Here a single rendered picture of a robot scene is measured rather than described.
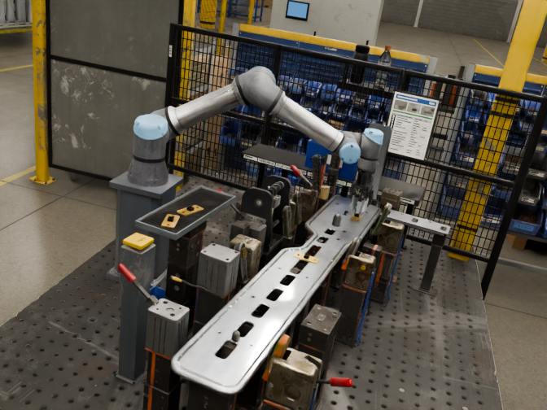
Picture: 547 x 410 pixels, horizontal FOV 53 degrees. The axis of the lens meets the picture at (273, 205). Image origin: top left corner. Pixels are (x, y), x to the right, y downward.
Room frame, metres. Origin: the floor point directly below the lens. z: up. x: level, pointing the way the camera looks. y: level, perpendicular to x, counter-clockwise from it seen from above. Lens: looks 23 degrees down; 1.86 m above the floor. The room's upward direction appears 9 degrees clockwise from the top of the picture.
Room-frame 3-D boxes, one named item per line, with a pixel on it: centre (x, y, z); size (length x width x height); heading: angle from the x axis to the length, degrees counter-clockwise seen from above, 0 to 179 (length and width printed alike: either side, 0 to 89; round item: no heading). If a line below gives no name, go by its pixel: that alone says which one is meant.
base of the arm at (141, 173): (1.89, 0.48, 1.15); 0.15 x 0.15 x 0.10
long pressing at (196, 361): (1.63, -0.14, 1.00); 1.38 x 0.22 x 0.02; 160
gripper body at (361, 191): (2.05, -0.33, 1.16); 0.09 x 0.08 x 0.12; 160
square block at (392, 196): (2.30, -0.51, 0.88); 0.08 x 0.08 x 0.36; 70
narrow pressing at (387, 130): (2.34, -0.40, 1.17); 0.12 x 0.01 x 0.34; 70
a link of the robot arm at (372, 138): (2.05, -0.33, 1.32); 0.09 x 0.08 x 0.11; 92
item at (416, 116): (2.58, -0.58, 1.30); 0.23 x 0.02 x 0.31; 70
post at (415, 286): (2.11, -0.71, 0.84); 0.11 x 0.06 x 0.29; 70
